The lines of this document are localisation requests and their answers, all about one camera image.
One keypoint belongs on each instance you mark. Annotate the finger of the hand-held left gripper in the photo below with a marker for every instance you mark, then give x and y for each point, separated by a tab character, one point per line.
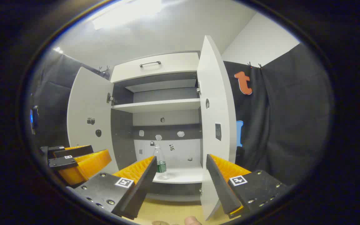
62	163
73	151

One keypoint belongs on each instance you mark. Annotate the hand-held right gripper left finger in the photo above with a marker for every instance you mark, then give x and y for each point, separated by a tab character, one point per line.
142	190

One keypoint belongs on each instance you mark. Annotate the clear bottle green label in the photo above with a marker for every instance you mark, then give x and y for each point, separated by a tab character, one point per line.
161	165

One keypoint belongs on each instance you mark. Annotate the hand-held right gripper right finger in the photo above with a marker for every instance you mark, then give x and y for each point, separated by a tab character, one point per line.
222	187

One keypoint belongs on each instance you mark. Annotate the white cabinet door cat sticker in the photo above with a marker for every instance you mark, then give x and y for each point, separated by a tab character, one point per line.
212	78

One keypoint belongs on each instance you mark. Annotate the metal door hinge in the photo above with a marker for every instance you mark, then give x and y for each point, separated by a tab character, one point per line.
110	99
198	90

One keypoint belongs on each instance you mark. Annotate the white cabinet shelf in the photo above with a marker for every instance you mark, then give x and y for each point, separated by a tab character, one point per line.
158	105

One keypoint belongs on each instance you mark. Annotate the white and grey cabinet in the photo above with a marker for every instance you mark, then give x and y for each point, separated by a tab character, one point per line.
122	140

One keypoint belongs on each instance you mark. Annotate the white cabinet door camera sticker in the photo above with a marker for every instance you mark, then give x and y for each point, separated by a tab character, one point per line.
86	100

